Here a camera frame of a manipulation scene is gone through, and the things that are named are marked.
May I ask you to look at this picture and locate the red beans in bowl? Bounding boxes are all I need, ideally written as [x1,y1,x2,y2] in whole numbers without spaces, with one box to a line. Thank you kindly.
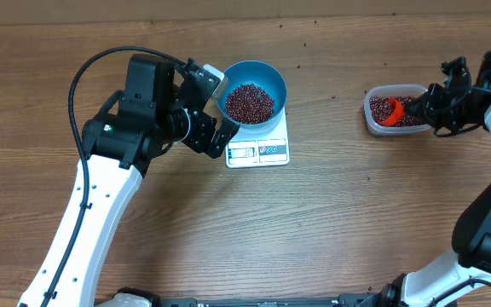
[224,84,274,125]

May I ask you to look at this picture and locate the blue plastic bowl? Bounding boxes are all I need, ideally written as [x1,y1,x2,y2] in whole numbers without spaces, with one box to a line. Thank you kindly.
[217,61,288,128]

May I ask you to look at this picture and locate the red measuring scoop blue handle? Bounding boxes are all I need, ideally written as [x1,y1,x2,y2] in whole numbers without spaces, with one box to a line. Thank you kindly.
[380,97,406,127]

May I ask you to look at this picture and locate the red beans in container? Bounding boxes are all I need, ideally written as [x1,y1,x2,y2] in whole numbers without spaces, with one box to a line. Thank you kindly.
[369,96,422,127]

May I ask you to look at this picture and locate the clear plastic container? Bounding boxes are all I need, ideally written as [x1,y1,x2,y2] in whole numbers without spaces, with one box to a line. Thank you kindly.
[363,84,430,136]

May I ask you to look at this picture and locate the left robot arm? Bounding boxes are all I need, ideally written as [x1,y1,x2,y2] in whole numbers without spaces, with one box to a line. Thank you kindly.
[19,53,239,306]

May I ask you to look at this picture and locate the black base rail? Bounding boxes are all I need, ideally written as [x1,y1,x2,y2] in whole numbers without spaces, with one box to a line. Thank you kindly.
[95,287,383,307]

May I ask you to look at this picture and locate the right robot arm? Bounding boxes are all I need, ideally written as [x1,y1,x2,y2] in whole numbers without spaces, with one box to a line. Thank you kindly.
[363,50,491,306]

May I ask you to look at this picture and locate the white digital kitchen scale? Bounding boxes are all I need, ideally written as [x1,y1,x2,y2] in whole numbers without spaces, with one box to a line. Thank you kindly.
[225,108,291,169]

